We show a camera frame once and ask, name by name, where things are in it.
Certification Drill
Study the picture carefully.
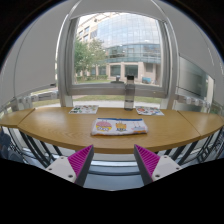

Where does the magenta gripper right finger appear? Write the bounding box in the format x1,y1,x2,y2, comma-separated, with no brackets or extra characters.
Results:
134,145,181,185

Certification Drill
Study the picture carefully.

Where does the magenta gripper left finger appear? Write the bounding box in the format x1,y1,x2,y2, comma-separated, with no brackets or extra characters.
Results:
46,145,94,186

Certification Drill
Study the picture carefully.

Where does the right sticker sheet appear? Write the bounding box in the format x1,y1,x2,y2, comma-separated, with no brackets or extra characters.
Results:
136,106,163,116

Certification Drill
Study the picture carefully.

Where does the sticker sheet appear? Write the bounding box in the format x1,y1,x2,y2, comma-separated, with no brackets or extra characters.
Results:
70,105,98,114
136,106,163,116

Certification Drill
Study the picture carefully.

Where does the left sticker sheet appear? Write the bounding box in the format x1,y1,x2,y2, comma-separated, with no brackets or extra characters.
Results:
70,105,98,114

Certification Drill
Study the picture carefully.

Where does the black chair left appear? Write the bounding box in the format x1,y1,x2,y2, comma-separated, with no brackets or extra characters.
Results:
0,130,24,163

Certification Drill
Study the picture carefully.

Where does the clear water bottle black cap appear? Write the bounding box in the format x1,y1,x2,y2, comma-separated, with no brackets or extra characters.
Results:
124,75,135,111

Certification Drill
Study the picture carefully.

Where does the white window frame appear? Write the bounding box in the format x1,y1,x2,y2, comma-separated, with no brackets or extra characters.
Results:
57,5,179,109

